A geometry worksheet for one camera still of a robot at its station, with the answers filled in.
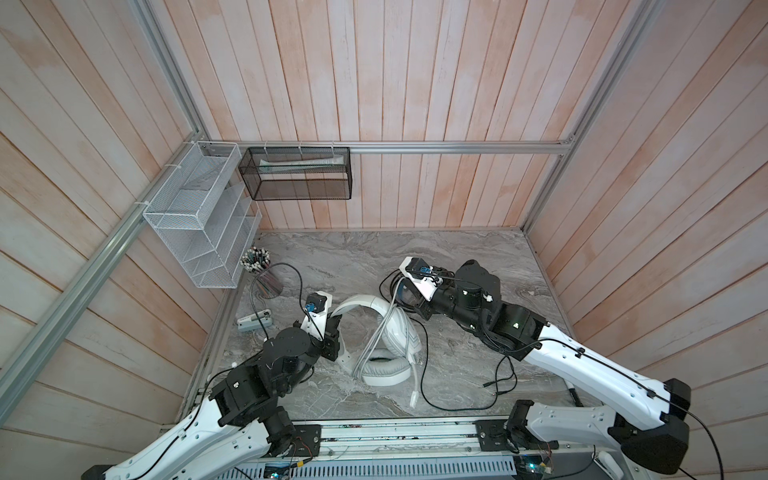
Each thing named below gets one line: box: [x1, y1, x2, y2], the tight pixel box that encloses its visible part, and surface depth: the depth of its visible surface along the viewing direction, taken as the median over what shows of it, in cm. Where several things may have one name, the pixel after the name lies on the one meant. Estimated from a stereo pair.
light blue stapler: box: [237, 309, 273, 330], surface depth 95 cm
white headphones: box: [331, 294, 422, 386], surface depth 59 cm
